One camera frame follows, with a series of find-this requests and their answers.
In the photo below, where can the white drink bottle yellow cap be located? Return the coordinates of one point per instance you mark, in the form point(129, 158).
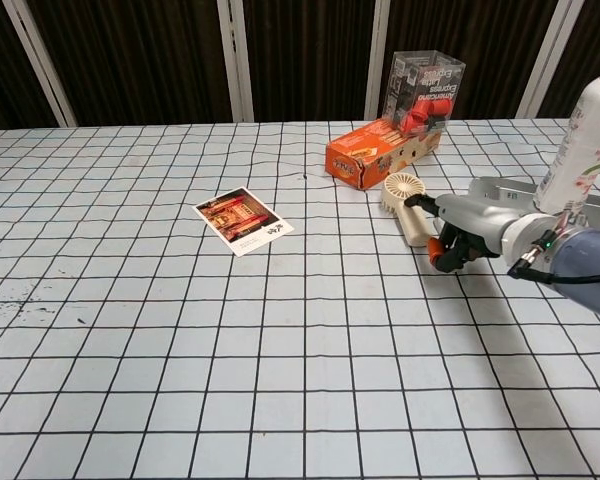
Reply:
point(580, 140)

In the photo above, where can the orange cardboard snack box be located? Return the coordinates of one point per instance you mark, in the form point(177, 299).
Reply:
point(350, 160)

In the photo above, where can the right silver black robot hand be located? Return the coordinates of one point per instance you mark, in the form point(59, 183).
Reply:
point(470, 215)

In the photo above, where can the photo postcard with white border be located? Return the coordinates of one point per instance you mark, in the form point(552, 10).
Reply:
point(240, 220)

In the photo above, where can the clear plastic capsule box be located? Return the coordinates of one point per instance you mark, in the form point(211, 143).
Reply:
point(430, 80)

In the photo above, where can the cream handheld fan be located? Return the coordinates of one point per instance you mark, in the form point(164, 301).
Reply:
point(402, 187)

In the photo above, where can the white black checked tablecloth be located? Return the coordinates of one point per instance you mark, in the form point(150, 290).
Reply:
point(230, 350)

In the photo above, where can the white metal frame post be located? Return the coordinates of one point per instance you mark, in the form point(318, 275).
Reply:
point(40, 65)
point(547, 60)
point(377, 60)
point(235, 60)

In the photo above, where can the metal grater tray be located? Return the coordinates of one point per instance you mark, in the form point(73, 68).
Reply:
point(500, 190)

